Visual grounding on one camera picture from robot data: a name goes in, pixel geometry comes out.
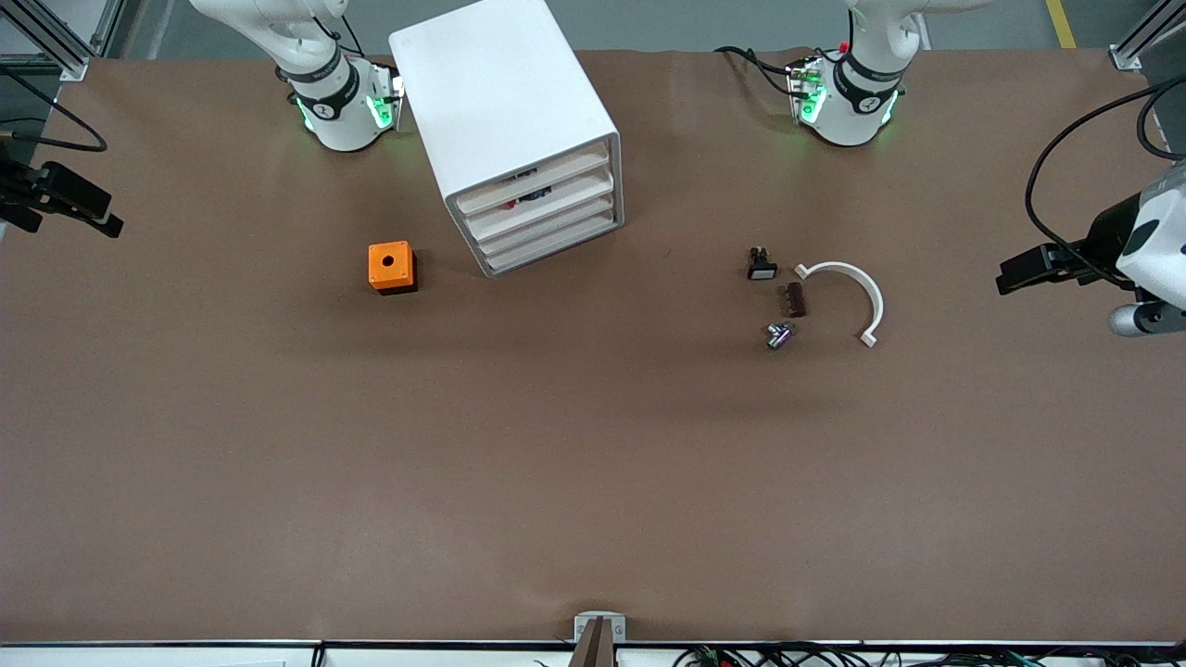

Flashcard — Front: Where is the white plastic drawer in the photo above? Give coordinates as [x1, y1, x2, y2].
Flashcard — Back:
[461, 172, 615, 240]
[454, 151, 612, 217]
[468, 194, 618, 258]
[476, 213, 621, 276]

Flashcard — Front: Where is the white drawer cabinet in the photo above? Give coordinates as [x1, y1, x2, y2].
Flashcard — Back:
[388, 0, 625, 279]

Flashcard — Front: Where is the white curved plastic piece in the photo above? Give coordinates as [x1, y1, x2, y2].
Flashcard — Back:
[794, 261, 885, 348]

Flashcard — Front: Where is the orange box with hole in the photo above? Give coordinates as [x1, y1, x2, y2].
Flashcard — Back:
[368, 241, 419, 296]

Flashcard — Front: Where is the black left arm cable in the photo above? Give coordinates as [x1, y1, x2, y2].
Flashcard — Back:
[1024, 74, 1186, 290]

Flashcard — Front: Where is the aluminium frame profile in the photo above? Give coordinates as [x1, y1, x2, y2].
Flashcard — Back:
[1109, 0, 1186, 71]
[0, 0, 127, 83]

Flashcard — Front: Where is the black base cable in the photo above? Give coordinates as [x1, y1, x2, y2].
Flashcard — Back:
[713, 45, 800, 94]

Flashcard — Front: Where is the black cable bundle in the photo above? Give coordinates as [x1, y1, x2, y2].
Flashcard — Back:
[675, 643, 1186, 667]

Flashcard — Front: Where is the white table edge rail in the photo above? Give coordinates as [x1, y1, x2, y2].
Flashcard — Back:
[0, 640, 1186, 667]

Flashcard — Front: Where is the grey metal bracket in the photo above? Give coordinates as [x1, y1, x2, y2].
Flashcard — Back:
[574, 611, 627, 645]

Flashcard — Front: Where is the brown camera post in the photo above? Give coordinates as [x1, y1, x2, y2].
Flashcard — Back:
[569, 618, 618, 667]

